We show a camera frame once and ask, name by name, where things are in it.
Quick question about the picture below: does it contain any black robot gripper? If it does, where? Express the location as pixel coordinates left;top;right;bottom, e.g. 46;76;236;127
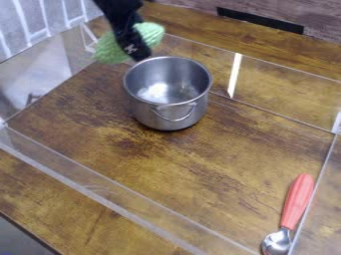
93;0;153;62

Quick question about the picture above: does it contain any green bumpy gourd toy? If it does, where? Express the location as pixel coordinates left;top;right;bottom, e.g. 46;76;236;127
95;22;166;64

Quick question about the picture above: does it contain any silver metal pot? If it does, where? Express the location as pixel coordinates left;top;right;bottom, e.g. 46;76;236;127
124;56;213;131

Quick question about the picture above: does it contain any clear acrylic tray barrier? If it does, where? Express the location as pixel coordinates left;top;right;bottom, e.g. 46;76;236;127
0;25;341;255

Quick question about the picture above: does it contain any black wall slot strip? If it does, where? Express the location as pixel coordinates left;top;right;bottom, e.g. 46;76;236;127
216;7;305;35

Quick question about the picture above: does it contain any red handled metal spoon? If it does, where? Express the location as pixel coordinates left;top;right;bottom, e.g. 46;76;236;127
261;173;315;255

